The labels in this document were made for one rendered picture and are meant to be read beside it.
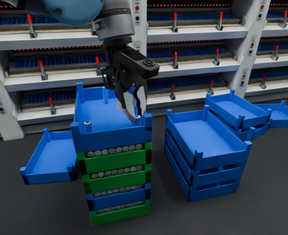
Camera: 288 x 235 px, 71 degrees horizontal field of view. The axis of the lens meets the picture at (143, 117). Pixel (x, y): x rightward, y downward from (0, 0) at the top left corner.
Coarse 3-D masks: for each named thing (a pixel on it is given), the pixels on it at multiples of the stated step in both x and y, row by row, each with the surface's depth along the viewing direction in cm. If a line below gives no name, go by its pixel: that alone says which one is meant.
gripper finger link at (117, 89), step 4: (116, 84) 47; (120, 84) 48; (116, 88) 48; (120, 88) 48; (124, 88) 48; (116, 92) 48; (120, 92) 48; (116, 96) 49; (120, 96) 48; (120, 100) 48; (124, 100) 49; (124, 104) 49; (124, 108) 50
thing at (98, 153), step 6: (138, 144) 56; (96, 150) 53; (102, 150) 54; (108, 150) 55; (114, 150) 55; (120, 150) 55; (126, 150) 56; (132, 150) 56; (90, 156) 54; (96, 156) 54
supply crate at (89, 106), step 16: (80, 96) 73; (96, 96) 76; (112, 96) 77; (80, 112) 68; (96, 112) 68; (112, 112) 68; (144, 112) 58; (80, 128) 60; (96, 128) 60; (112, 128) 60; (128, 128) 51; (144, 128) 52; (80, 144) 50; (96, 144) 51; (112, 144) 52; (128, 144) 53
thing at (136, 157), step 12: (144, 144) 55; (84, 156) 52; (108, 156) 54; (120, 156) 55; (132, 156) 56; (144, 156) 57; (84, 168) 54; (96, 168) 55; (108, 168) 56; (120, 168) 57
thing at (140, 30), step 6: (132, 0) 91; (144, 0) 93; (132, 6) 92; (144, 6) 94; (132, 12) 94; (144, 12) 95; (144, 18) 96; (138, 24) 97; (144, 24) 98; (138, 30) 98; (144, 30) 99; (132, 36) 99; (138, 36) 100; (144, 36) 100; (132, 42) 100; (144, 42) 102; (144, 48) 103; (144, 54) 105
